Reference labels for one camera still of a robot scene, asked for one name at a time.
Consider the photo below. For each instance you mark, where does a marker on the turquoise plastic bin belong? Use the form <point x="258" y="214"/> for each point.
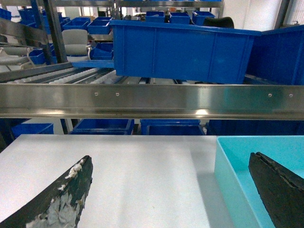
<point x="235" y="182"/>

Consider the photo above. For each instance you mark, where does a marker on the blue bin at right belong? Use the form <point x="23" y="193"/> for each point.
<point x="278" y="56"/>

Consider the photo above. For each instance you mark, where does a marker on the large blue bin on shelf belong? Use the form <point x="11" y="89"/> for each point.
<point x="179" y="51"/>

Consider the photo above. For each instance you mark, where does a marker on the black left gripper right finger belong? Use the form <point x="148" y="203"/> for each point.
<point x="280" y="189"/>

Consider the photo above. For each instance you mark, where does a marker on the grey office chair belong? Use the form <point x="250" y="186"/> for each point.
<point x="76" y="45"/>

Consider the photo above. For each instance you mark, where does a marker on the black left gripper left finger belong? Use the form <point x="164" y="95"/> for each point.
<point x="60" y="205"/>

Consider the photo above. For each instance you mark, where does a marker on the steel shelf front rail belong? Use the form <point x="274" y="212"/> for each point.
<point x="281" y="102"/>

